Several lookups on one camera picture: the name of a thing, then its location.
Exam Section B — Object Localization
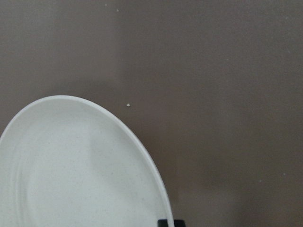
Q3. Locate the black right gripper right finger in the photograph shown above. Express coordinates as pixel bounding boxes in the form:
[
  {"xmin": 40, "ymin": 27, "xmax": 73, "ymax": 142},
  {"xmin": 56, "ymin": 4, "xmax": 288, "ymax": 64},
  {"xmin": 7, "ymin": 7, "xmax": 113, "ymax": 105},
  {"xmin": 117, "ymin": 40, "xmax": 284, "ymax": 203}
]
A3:
[{"xmin": 174, "ymin": 219, "xmax": 186, "ymax": 227}]

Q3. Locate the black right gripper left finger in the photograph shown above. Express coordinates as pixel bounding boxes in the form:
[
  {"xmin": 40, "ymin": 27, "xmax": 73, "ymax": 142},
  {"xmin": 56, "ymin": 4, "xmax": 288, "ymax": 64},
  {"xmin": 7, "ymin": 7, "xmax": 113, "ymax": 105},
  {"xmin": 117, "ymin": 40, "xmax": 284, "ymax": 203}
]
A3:
[{"xmin": 158, "ymin": 219, "xmax": 168, "ymax": 227}]

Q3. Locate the round white plate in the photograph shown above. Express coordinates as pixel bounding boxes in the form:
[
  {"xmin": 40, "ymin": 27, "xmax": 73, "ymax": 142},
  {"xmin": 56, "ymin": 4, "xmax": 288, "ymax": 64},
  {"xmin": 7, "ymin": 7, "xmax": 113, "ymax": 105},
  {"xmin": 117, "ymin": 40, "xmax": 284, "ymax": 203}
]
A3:
[{"xmin": 0, "ymin": 96, "xmax": 174, "ymax": 227}]

